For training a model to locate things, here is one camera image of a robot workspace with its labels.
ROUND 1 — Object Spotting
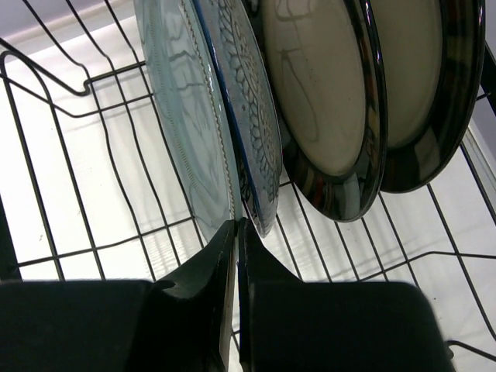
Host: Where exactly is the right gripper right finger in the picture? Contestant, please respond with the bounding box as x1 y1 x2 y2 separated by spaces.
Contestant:
238 219 453 371

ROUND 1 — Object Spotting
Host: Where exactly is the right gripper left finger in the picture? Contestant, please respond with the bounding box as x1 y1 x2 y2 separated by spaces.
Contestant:
1 221 237 371

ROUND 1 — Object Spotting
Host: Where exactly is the black wire dish rack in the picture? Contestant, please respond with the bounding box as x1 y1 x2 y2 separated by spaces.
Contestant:
1 1 495 371

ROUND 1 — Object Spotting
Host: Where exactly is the small black striped plate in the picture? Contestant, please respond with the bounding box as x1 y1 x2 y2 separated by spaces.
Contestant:
246 1 388 222

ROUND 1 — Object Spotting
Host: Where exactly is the teal plate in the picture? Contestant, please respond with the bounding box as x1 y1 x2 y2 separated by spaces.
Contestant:
133 1 243 240

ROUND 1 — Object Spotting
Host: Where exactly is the blue floral plate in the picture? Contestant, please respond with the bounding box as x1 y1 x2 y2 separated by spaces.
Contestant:
194 1 282 237

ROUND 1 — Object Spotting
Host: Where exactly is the large black striped plate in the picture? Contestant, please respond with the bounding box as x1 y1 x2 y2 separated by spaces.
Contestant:
370 0 486 194

